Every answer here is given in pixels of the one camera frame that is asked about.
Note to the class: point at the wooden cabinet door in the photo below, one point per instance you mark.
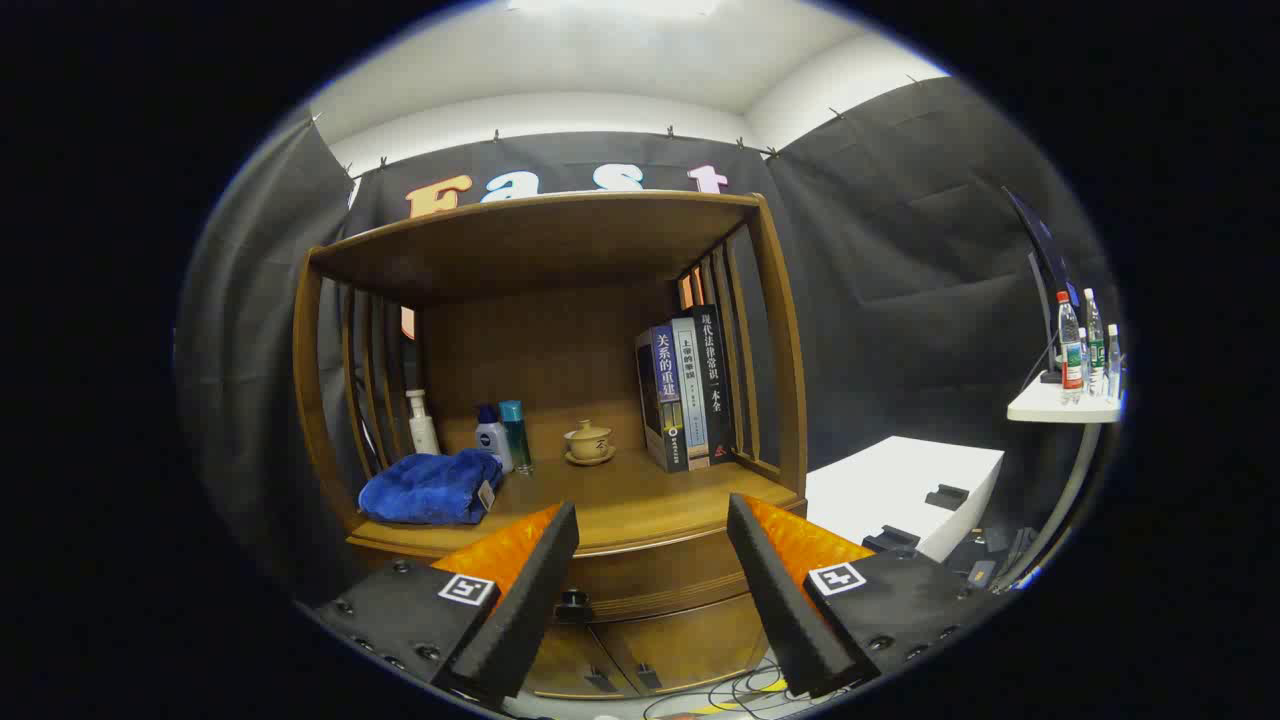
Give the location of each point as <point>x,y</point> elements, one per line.
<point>690,640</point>

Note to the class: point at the blue towel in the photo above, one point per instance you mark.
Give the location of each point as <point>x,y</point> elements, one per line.
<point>430,488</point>

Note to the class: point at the book with blue spine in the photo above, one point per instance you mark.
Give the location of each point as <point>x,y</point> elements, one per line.
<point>665,390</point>

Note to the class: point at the clear teal bottle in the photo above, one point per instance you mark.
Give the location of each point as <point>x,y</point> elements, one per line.
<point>515,430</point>

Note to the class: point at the white side shelf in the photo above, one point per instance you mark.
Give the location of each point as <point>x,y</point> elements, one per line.
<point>1050,405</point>

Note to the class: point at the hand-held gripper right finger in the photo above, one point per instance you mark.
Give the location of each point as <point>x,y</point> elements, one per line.
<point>785,610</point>

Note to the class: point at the water bottle with red label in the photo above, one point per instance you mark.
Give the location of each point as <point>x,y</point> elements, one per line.
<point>1070,350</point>

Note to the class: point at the beige lidded teacup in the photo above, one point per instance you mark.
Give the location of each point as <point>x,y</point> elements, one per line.
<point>589,442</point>

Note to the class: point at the wooden drawer with black knob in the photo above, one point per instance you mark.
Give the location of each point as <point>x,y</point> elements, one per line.
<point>650,580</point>

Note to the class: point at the water bottle with green label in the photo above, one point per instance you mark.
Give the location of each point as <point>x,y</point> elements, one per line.
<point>1094,340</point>

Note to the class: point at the white pump bottle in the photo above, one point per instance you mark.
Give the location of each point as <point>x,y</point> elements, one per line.
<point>424,430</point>

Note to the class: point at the wooden countertop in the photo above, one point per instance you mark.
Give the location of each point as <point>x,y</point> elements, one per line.
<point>620,500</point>

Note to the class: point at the small clear water bottle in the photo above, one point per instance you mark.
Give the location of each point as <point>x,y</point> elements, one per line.
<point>1113,360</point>

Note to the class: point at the book with black spine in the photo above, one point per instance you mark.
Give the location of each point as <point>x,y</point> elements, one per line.
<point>714,390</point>

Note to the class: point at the white bottle with blue cap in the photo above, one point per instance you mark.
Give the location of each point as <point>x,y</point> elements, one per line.
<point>493,440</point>

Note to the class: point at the black plastic bracket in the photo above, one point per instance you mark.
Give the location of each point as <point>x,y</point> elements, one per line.
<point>947,496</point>
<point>890,540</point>

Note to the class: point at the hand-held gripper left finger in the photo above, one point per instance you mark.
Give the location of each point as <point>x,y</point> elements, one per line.
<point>520,610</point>

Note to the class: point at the grey metal pole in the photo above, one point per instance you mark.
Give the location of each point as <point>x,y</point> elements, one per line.
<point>1060,510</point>

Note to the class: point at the white box unit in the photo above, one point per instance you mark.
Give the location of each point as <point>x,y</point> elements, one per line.
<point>880,480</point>

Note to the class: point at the book with pale spine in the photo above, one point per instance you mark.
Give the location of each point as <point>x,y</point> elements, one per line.
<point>692,400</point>

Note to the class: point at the wooden cabinet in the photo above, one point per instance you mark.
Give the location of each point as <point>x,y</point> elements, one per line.
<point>560,350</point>

